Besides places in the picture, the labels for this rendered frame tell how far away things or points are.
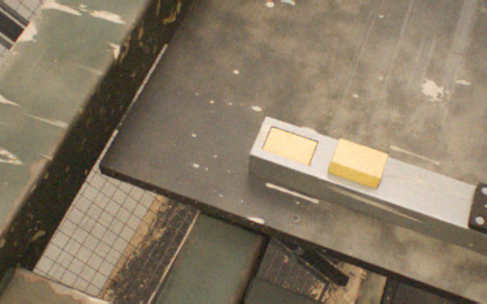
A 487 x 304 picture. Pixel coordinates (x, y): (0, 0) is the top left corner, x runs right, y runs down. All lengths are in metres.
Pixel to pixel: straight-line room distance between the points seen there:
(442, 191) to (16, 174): 0.40
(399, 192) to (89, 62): 0.33
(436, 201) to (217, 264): 0.23
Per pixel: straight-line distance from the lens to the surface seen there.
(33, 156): 0.62
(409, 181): 0.69
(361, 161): 0.66
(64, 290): 0.62
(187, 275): 0.70
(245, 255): 0.71
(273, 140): 0.69
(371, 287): 1.83
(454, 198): 0.69
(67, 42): 0.69
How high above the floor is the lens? 1.93
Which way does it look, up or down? 24 degrees down
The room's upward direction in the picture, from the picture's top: 51 degrees counter-clockwise
